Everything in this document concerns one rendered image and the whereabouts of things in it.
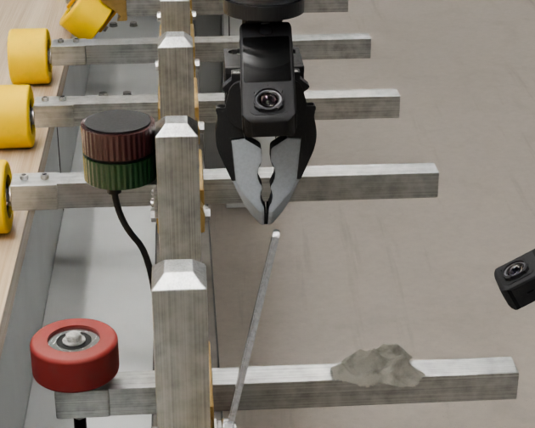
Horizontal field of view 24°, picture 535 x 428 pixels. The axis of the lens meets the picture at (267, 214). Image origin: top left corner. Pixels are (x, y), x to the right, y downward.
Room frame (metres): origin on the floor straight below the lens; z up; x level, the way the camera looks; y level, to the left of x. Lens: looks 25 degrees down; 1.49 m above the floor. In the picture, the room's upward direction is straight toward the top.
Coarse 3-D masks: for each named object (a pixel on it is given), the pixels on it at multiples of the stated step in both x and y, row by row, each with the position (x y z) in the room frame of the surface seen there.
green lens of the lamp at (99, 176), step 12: (84, 156) 0.93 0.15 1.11; (84, 168) 0.93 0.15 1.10; (96, 168) 0.92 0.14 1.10; (108, 168) 0.91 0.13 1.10; (120, 168) 0.91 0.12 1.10; (132, 168) 0.92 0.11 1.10; (144, 168) 0.92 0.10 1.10; (96, 180) 0.92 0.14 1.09; (108, 180) 0.91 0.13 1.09; (120, 180) 0.91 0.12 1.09; (132, 180) 0.92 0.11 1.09; (144, 180) 0.92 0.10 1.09
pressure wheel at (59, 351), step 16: (64, 320) 1.01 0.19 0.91; (80, 320) 1.01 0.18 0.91; (96, 320) 1.01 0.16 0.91; (32, 336) 0.98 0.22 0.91; (48, 336) 0.98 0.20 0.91; (64, 336) 0.99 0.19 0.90; (80, 336) 0.98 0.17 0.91; (96, 336) 0.99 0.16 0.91; (112, 336) 0.98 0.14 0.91; (32, 352) 0.96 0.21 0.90; (48, 352) 0.95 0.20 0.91; (64, 352) 0.95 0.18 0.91; (80, 352) 0.95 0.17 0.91; (96, 352) 0.95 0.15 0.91; (112, 352) 0.96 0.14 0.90; (32, 368) 0.96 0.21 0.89; (48, 368) 0.94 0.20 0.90; (64, 368) 0.94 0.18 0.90; (80, 368) 0.94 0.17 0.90; (96, 368) 0.95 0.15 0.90; (112, 368) 0.96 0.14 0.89; (48, 384) 0.94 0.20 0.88; (64, 384) 0.94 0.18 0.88; (80, 384) 0.94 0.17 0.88; (96, 384) 0.95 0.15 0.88
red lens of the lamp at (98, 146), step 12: (84, 120) 0.95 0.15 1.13; (84, 132) 0.93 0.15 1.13; (96, 132) 0.92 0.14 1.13; (132, 132) 0.92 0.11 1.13; (144, 132) 0.92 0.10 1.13; (84, 144) 0.93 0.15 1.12; (96, 144) 0.92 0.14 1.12; (108, 144) 0.91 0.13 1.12; (120, 144) 0.91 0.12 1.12; (132, 144) 0.92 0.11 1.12; (144, 144) 0.92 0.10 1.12; (96, 156) 0.92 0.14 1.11; (108, 156) 0.91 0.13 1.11; (120, 156) 0.91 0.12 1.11; (132, 156) 0.92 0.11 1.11
